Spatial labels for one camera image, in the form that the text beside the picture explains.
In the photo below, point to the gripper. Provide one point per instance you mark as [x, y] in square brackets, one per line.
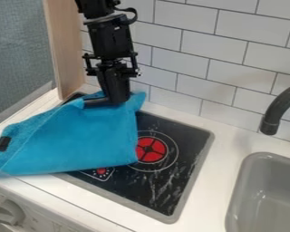
[111, 39]

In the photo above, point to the toy stove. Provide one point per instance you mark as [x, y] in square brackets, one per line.
[159, 169]

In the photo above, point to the wooden board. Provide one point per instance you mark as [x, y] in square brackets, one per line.
[64, 45]

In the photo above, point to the toy sink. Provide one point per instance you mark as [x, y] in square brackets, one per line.
[268, 196]

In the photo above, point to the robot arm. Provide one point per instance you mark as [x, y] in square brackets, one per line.
[94, 7]

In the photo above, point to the tap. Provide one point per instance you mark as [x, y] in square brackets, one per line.
[277, 110]

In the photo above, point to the blue cloth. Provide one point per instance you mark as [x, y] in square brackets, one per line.
[75, 139]

